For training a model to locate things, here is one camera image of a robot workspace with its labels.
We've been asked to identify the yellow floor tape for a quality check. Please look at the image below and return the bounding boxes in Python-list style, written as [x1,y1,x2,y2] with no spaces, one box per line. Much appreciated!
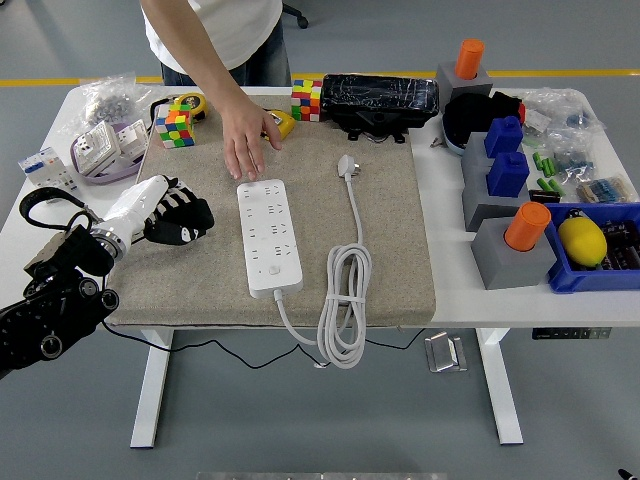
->
[0,67,640,89]

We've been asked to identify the blue plastic bin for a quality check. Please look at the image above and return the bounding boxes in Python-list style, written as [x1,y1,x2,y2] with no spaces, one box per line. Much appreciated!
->
[542,201,640,295]

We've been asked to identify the thin black plug cord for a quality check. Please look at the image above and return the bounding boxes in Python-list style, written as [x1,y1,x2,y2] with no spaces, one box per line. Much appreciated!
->
[102,322,426,370]

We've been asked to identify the black office chair base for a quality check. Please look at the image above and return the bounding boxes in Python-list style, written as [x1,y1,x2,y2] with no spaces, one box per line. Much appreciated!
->
[282,0,310,29]

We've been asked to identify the black film-wrapped box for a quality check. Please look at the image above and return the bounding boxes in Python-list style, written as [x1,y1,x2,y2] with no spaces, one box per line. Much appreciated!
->
[319,73,440,121]

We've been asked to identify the yellow lemon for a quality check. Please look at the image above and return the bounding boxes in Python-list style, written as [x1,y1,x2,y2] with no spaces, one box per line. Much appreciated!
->
[557,215,608,267]

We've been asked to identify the green and orange puzzle cube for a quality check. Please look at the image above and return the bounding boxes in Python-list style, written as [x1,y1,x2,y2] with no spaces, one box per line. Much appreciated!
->
[153,102,196,150]

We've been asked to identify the grey stepped block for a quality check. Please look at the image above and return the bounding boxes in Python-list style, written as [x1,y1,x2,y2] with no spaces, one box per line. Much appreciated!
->
[459,130,541,233]

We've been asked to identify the grey-brown mat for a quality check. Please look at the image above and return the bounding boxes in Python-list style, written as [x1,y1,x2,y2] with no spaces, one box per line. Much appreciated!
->
[102,94,436,329]

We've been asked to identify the white power strip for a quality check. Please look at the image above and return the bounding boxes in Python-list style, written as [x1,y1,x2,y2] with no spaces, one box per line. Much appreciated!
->
[236,179,305,300]

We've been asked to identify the person's right hand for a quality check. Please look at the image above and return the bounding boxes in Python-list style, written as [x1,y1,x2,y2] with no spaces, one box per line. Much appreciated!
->
[221,99,284,182]

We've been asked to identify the clear bag of blue parts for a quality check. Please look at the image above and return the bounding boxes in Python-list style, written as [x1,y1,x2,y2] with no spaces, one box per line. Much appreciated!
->
[547,132,601,181]

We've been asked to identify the light blue bowl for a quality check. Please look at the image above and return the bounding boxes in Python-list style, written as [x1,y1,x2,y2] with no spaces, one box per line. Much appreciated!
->
[439,114,469,157]

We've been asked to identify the silver metal bracket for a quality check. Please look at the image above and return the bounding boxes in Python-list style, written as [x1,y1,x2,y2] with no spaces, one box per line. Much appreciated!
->
[423,330,469,374]

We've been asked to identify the black plastic bracket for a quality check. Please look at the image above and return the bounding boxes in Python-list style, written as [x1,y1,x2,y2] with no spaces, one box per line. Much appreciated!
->
[331,108,435,145]

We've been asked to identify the orange cylinder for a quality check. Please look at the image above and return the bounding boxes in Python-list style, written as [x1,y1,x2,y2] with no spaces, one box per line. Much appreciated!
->
[453,38,486,80]
[503,201,552,252]

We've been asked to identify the black plug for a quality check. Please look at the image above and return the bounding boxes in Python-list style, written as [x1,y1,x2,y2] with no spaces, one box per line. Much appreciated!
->
[169,197,216,236]

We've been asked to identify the white wall socket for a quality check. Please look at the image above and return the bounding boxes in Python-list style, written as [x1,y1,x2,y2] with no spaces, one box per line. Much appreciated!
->
[115,119,150,161]
[71,120,124,176]

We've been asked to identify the clear bag of white parts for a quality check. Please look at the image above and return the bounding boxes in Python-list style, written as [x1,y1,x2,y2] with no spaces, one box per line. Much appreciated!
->
[519,88,609,134]

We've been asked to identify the white table leg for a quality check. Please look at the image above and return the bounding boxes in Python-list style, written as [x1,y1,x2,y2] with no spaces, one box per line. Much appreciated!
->
[474,328,525,446]
[129,329,175,449]

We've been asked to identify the tall multicolour puzzle cube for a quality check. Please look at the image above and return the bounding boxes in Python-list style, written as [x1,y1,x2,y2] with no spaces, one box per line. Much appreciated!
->
[290,78,324,123]

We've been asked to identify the white and blue circuit breaker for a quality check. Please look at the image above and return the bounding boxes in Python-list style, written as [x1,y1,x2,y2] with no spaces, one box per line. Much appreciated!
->
[17,145,79,204]

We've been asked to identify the clear bag of screws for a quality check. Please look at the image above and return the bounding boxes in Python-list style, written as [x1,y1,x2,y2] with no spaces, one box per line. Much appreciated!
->
[75,72,167,134]

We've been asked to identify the blue block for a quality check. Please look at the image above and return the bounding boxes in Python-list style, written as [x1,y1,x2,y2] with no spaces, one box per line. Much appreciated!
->
[483,115,525,159]
[486,151,530,198]

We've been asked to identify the yellow and black tape measure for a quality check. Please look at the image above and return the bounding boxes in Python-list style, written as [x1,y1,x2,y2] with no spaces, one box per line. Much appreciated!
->
[172,93,210,122]

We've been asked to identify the white power strip cord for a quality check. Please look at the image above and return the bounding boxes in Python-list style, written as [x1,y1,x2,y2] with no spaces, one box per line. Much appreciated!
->
[273,153,374,370]

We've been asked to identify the black capacitors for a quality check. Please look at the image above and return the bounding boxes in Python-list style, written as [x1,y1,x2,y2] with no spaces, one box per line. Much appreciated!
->
[594,219,640,271]

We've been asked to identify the black table control panel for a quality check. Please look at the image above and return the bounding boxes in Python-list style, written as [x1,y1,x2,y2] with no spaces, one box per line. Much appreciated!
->
[531,327,612,341]

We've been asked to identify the purple tray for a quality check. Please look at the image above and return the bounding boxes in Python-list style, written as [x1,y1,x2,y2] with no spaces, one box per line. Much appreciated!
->
[69,118,151,187]

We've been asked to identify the person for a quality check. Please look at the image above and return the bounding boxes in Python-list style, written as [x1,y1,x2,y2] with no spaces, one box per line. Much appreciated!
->
[141,0,292,87]

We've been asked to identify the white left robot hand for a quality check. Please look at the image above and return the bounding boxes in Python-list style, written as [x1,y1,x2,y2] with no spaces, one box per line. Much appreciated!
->
[99,173,216,246]

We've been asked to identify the black cloth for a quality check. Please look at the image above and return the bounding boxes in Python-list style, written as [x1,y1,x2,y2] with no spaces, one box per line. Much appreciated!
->
[442,91,526,151]

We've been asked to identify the clear bag of resistors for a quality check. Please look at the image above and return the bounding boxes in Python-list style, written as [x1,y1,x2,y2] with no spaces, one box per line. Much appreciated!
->
[574,172,639,205]

